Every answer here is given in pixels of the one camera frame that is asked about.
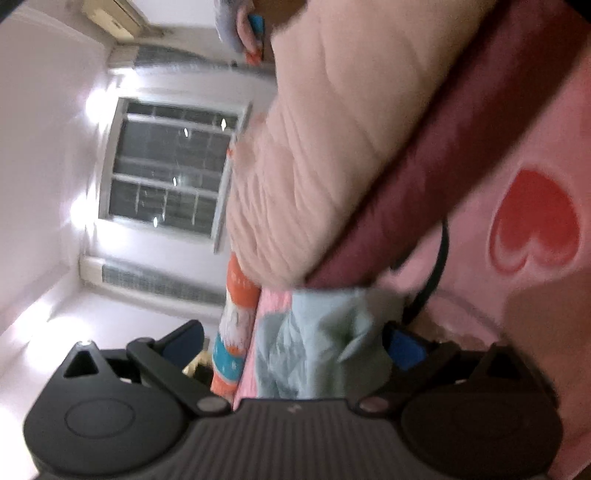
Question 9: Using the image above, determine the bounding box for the rabbit print fleece blanket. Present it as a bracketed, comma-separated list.
[210, 251, 265, 398]

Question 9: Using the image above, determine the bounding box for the window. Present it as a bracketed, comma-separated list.
[98, 96, 254, 254]

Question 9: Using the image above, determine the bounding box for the light blue padded jacket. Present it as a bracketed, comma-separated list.
[253, 285, 409, 401]

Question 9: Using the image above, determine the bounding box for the grey curtain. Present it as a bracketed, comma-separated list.
[99, 261, 229, 308]

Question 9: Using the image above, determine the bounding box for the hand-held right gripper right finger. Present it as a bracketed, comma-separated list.
[356, 322, 532, 416]

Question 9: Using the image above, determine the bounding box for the maroon folded garment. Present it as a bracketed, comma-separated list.
[305, 0, 591, 292]

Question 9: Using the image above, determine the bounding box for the grey folded blanket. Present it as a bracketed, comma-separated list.
[213, 0, 256, 52]

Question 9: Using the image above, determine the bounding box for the pink heart print blanket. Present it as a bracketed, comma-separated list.
[231, 60, 591, 480]

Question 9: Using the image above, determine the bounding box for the beige quilted garment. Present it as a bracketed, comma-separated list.
[225, 0, 502, 292]

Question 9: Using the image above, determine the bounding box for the white air conditioner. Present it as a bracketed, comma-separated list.
[82, 0, 163, 40]

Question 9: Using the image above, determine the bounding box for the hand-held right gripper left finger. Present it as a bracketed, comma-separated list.
[60, 320, 230, 418]

